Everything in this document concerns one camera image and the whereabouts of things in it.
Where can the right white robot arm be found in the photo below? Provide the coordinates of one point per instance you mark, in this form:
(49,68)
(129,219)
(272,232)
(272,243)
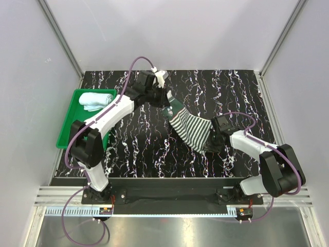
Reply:
(280,170)

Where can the left aluminium frame post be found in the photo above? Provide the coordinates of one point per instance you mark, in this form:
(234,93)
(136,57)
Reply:
(45,8)

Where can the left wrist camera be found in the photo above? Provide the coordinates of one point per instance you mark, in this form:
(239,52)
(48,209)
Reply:
(160,76)

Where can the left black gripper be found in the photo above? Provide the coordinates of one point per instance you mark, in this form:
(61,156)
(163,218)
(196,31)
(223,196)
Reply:
(163,102)

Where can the light blue towel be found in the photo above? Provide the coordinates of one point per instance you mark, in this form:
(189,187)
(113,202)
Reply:
(95,101)

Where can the white slotted cable duct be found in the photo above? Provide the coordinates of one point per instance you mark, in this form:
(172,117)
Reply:
(120,211)

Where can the striped green white towel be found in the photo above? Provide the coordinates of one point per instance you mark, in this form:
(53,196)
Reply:
(193,130)

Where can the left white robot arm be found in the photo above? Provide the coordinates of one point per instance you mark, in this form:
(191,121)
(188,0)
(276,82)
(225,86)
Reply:
(86,137)

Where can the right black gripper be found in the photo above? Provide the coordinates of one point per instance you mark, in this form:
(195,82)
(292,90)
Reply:
(209,145)

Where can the aluminium frame post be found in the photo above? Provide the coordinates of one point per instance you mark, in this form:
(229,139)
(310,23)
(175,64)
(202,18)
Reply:
(283,35)
(45,8)

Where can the right aluminium frame post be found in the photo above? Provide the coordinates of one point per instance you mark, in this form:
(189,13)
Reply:
(283,35)

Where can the green plastic tray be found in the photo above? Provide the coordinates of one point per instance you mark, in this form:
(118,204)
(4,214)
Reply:
(76,112)

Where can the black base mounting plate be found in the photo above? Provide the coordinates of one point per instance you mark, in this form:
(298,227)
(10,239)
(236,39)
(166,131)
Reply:
(206,193)

